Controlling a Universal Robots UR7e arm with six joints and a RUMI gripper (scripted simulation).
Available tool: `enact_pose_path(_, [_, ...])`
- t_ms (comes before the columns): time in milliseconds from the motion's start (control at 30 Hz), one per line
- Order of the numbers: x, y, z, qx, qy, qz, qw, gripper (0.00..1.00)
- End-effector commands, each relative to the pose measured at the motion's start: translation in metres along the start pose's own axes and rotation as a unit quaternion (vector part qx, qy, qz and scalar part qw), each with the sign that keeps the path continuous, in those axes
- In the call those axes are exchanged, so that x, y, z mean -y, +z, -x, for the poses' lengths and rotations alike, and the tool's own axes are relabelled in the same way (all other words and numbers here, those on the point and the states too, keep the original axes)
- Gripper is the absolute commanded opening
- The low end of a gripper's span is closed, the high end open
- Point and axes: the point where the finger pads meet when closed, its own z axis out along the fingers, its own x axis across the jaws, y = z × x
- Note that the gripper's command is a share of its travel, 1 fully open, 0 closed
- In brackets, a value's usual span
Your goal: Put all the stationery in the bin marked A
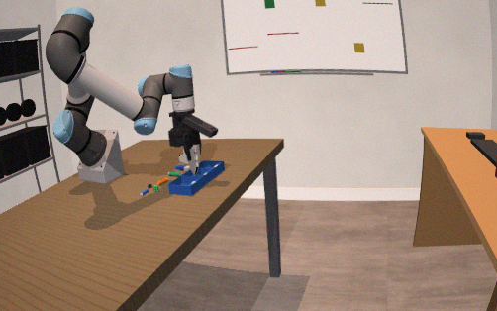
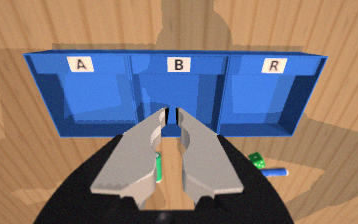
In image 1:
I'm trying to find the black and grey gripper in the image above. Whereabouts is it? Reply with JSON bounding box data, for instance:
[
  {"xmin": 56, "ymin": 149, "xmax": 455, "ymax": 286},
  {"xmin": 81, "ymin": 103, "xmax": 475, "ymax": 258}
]
[{"xmin": 168, "ymin": 109, "xmax": 201, "ymax": 175}]

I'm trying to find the blue rack of bins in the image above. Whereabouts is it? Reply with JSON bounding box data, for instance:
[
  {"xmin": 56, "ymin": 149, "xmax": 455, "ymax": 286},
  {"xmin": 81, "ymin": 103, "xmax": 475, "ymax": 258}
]
[{"xmin": 168, "ymin": 160, "xmax": 225, "ymax": 196}]

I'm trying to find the white and blue eraser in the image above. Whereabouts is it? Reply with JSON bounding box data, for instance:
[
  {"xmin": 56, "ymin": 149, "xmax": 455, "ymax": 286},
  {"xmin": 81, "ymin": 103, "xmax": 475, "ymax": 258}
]
[{"xmin": 175, "ymin": 165, "xmax": 190, "ymax": 171}]

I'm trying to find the orange aa battery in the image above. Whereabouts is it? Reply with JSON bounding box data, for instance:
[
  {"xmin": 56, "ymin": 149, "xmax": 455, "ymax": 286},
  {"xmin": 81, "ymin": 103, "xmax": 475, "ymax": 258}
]
[{"xmin": 156, "ymin": 178, "xmax": 168, "ymax": 186}]

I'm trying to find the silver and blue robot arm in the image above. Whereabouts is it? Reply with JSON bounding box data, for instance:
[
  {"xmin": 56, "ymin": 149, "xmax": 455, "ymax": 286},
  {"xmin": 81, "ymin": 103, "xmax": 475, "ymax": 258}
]
[{"xmin": 46, "ymin": 7, "xmax": 195, "ymax": 167}]

